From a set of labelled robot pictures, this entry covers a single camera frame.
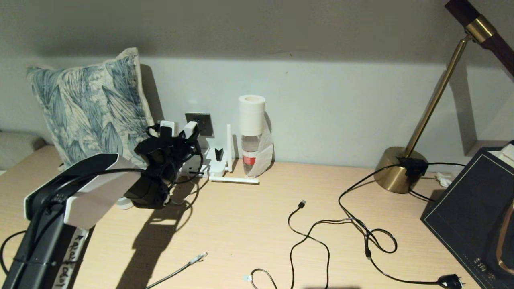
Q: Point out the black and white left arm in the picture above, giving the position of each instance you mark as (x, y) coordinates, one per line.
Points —
(92, 196)

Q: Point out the clear dome night light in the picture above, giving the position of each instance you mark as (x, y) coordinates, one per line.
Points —
(124, 204)

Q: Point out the small crumpled white paper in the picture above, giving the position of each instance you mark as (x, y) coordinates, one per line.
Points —
(443, 179)

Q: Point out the small black clip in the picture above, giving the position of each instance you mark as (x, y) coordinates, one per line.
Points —
(219, 154)

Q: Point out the white router with antennas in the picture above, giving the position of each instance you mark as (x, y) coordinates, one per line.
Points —
(213, 167)

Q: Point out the clear bottle with red label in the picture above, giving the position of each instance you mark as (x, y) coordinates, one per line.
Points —
(249, 160)

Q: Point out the small white box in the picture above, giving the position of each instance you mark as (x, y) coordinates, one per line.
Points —
(508, 152)

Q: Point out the blue leaf print pillow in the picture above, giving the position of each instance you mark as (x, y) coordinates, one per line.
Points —
(88, 92)

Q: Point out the brass desk lamp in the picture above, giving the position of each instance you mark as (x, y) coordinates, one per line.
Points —
(397, 176)

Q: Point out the white power adapter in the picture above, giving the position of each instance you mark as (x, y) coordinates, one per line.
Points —
(189, 129)

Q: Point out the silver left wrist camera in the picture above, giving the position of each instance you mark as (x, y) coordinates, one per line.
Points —
(167, 129)

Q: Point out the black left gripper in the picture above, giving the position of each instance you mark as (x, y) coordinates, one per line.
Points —
(178, 147)

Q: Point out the white paper roll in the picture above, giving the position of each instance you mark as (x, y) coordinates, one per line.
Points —
(251, 116)

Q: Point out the grey wall socket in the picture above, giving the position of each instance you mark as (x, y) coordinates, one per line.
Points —
(207, 124)

